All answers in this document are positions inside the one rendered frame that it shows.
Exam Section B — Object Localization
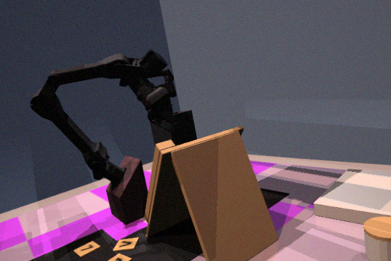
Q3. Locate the tan wooden sloped board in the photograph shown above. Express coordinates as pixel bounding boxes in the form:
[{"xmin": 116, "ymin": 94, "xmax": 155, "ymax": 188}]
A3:
[{"xmin": 144, "ymin": 126, "xmax": 279, "ymax": 261}]

